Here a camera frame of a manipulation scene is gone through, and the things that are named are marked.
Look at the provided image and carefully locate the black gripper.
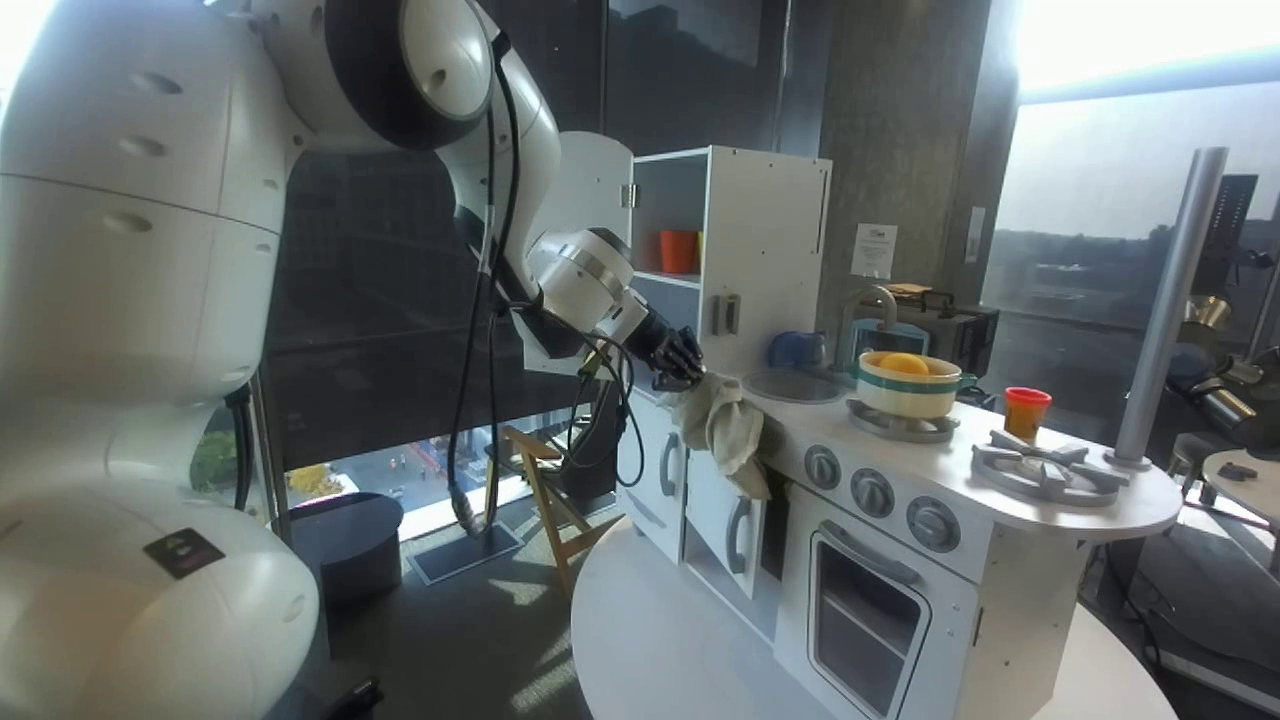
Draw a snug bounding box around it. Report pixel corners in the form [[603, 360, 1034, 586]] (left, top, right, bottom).
[[620, 313, 707, 397]]

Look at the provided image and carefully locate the white terry towel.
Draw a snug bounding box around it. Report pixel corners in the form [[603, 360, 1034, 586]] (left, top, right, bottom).
[[685, 367, 780, 505]]

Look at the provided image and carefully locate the metal toy sink basin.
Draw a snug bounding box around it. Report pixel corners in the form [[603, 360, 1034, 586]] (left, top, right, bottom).
[[757, 367, 860, 404]]

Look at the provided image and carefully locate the orange plastic cup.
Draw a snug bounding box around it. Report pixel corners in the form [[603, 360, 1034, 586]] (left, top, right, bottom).
[[654, 225, 705, 280]]

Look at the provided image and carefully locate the grey oven knob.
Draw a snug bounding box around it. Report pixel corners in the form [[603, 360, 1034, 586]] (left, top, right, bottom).
[[905, 494, 966, 555], [800, 444, 846, 494], [849, 465, 899, 519]]

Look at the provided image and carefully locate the small white cabinet door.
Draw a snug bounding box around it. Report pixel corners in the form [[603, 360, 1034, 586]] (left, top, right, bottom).
[[681, 444, 768, 602]]

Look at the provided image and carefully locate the tall white cupboard door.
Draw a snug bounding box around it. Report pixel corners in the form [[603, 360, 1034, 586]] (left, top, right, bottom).
[[532, 133, 641, 379]]

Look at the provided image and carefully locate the white pot with teal stripe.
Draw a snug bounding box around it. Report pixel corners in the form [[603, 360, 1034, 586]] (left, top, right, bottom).
[[853, 350, 966, 425]]

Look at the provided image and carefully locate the orange toy fruit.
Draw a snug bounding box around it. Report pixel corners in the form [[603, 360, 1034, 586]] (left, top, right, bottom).
[[865, 350, 960, 385]]

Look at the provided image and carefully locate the white paper sign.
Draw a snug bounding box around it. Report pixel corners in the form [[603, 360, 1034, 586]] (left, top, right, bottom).
[[849, 221, 905, 286]]

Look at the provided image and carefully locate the grey stove burner grate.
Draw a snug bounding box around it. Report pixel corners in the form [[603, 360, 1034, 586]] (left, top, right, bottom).
[[970, 425, 1132, 509], [846, 397, 966, 449]]

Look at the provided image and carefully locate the wooden background table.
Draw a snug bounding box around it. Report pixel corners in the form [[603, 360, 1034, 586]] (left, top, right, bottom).
[[873, 276, 946, 318]]

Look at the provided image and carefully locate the oven door with window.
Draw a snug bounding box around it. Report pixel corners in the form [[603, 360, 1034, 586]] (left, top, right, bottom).
[[796, 525, 939, 720]]

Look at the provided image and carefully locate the black roller blind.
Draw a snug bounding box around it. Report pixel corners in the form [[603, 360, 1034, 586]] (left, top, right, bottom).
[[257, 135, 608, 473]]

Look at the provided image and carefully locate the small red cup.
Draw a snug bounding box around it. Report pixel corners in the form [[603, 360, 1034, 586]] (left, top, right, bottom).
[[999, 379, 1058, 444]]

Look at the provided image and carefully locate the dark blue trash bin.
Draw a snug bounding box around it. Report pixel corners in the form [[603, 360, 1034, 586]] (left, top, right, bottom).
[[273, 487, 410, 622]]

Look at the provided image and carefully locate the white toy play kitchen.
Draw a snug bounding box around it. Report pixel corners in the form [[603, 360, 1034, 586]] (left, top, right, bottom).
[[522, 133, 1187, 720]]

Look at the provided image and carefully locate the grey metal pole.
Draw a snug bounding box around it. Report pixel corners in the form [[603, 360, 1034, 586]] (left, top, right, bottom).
[[1109, 143, 1233, 473]]

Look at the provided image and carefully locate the small round side table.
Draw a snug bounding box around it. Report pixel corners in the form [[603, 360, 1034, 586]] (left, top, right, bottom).
[[1196, 444, 1280, 527]]

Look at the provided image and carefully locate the cushioned bench sofa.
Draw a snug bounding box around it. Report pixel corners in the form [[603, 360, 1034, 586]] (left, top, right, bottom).
[[1101, 525, 1280, 720]]

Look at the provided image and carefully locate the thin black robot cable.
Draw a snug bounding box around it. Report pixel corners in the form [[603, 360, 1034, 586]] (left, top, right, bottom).
[[580, 338, 654, 494]]

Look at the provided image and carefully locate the long black robot cable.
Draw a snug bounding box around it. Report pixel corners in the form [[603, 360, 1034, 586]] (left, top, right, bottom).
[[441, 32, 530, 550]]

